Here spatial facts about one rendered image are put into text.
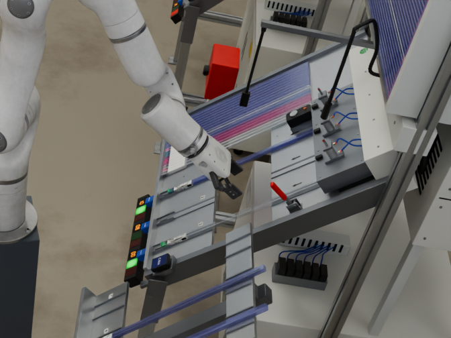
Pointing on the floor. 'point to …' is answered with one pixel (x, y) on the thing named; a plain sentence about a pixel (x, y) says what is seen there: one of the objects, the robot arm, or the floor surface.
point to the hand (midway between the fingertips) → (235, 182)
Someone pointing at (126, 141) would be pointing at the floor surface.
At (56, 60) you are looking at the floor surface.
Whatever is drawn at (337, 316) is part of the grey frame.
